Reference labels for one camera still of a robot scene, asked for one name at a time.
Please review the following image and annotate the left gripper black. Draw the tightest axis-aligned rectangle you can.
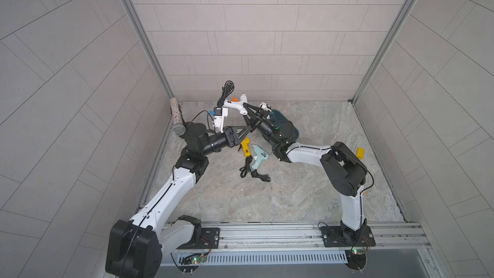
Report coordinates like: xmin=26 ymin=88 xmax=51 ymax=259
xmin=198 ymin=127 xmax=249 ymax=158

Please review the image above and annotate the yellow hot glue gun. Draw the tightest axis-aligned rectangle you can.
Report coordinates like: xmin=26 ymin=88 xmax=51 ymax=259
xmin=239 ymin=137 xmax=253 ymax=178

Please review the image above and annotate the white hot glue gun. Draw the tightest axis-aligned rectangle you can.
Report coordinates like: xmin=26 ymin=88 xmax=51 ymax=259
xmin=212 ymin=81 xmax=271 ymax=133

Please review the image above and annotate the mint green hot glue gun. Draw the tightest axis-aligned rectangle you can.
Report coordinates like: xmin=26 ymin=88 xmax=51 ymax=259
xmin=248 ymin=145 xmax=271 ymax=182

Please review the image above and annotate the teal plastic storage box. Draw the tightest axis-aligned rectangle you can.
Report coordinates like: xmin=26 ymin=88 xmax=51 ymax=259
xmin=270 ymin=109 xmax=299 ymax=143

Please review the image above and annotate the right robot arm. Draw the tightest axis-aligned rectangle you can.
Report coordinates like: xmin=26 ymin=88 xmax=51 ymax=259
xmin=243 ymin=103 xmax=369 ymax=232

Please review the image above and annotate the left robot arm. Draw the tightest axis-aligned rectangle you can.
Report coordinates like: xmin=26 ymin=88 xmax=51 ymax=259
xmin=105 ymin=122 xmax=252 ymax=277

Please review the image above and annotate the speckled roller on black stand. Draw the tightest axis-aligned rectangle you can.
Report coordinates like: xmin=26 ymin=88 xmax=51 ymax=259
xmin=170 ymin=97 xmax=190 ymax=136

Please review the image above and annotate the yellow sponge block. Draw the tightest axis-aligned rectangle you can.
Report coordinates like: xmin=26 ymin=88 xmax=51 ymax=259
xmin=356 ymin=147 xmax=365 ymax=160

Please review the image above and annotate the left circuit board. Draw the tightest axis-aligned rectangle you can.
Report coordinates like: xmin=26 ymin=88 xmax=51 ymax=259
xmin=178 ymin=254 xmax=208 ymax=275

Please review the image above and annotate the circuit board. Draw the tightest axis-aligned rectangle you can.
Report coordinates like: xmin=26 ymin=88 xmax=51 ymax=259
xmin=178 ymin=254 xmax=208 ymax=275
xmin=345 ymin=249 xmax=367 ymax=272

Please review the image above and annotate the right circuit board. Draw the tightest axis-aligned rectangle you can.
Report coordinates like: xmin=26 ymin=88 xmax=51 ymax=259
xmin=345 ymin=249 xmax=367 ymax=272

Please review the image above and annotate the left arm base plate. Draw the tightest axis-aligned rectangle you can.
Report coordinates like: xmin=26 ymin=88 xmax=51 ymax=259
xmin=178 ymin=228 xmax=221 ymax=250

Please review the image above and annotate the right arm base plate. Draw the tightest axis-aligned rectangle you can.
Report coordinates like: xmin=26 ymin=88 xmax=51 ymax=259
xmin=319 ymin=225 xmax=376 ymax=248

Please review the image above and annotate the aluminium mounting rail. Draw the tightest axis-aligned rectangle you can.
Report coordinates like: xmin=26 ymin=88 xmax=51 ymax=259
xmin=202 ymin=222 xmax=432 ymax=252

